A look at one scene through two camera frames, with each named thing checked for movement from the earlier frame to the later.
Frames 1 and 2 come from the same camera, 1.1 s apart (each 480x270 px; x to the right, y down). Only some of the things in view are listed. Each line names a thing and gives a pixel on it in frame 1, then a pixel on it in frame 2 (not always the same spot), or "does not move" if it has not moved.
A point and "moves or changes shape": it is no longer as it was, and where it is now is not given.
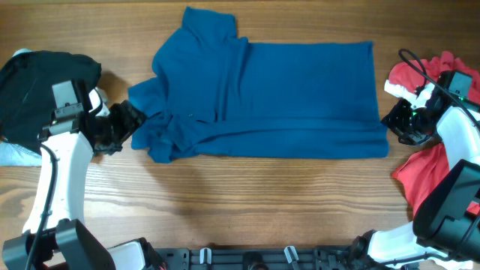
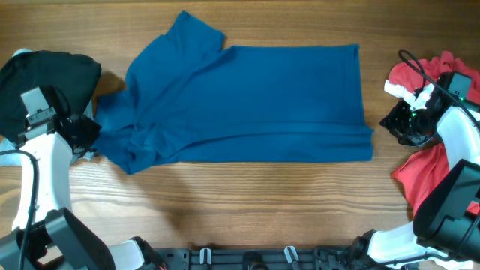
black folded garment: x=26 y=81 does not move
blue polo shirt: x=213 y=93 moves or changes shape
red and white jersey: x=421 y=172 does not move
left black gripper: x=118 y=125 -> x=80 y=130
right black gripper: x=403 y=122 does not move
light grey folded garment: x=15 y=154 does not move
